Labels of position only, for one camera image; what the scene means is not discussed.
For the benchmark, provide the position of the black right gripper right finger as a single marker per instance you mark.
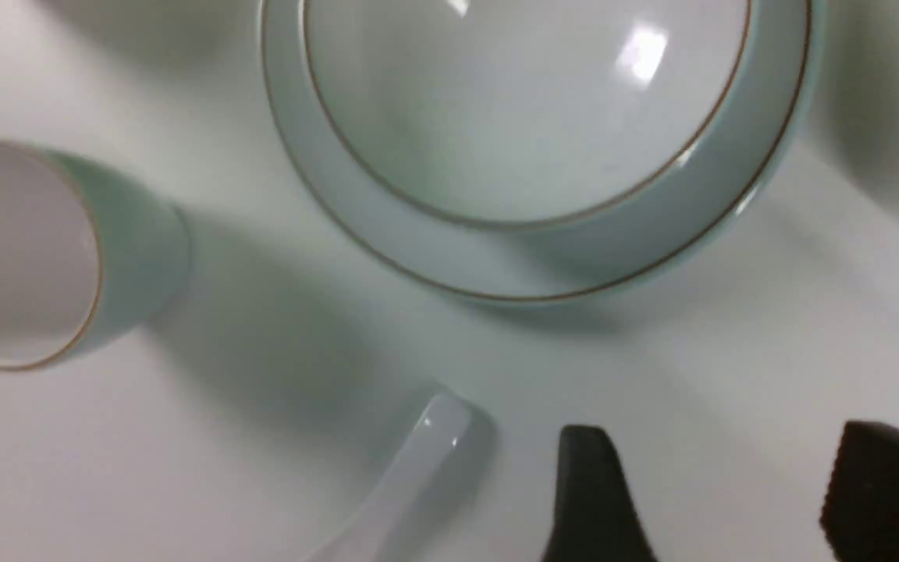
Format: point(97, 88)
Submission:
point(860, 512)

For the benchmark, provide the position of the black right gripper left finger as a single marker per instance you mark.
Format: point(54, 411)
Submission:
point(594, 516)

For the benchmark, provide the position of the plain white ceramic spoon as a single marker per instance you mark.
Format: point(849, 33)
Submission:
point(432, 441)

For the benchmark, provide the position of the pale green shallow bowl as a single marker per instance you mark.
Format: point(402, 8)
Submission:
point(515, 113)

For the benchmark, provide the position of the pale green cup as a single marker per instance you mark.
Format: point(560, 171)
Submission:
point(87, 254)

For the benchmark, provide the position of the pale green plate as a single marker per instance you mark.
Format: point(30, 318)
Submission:
point(592, 253)

